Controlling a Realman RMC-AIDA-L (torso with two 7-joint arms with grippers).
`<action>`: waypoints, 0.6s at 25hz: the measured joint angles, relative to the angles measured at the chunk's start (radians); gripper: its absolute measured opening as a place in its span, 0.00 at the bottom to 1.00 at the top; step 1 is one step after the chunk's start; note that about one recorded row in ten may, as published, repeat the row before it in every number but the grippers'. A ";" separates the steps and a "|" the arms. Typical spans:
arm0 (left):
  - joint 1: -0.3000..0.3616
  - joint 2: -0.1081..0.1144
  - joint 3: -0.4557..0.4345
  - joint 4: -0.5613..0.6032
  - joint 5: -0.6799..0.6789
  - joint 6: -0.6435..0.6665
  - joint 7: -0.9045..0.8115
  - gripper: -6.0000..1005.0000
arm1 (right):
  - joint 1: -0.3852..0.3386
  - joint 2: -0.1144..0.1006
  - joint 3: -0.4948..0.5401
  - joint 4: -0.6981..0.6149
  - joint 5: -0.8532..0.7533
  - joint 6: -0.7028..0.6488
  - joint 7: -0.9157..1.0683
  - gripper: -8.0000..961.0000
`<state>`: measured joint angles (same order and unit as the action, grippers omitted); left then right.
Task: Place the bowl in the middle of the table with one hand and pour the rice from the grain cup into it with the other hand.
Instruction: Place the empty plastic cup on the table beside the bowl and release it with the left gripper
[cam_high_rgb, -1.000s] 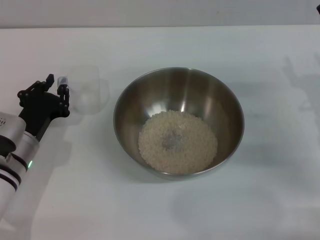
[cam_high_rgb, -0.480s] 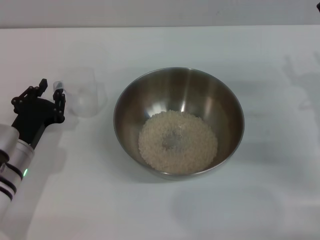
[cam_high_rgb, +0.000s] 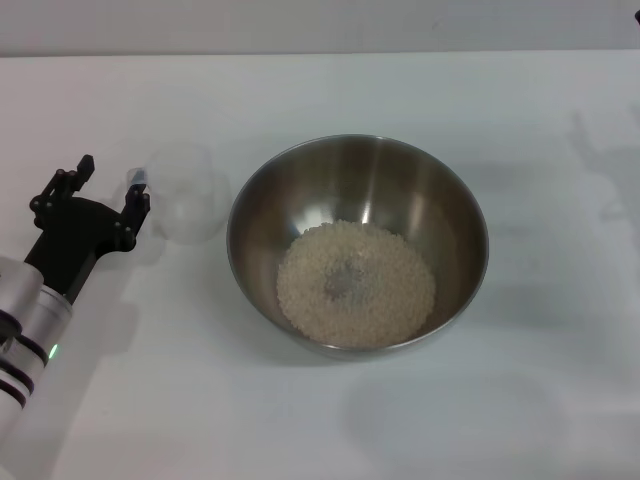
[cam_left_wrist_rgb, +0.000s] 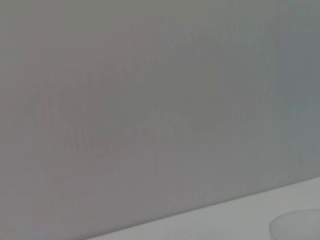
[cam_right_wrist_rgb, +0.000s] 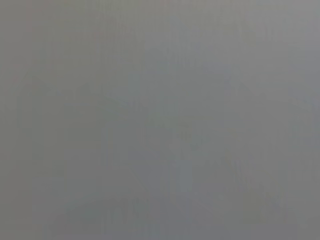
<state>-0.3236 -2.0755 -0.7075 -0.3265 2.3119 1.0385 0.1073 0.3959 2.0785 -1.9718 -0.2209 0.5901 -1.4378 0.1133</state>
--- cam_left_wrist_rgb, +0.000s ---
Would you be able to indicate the clear plastic measuring cup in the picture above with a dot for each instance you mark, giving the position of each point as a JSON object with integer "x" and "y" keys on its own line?
{"x": 297, "y": 225}

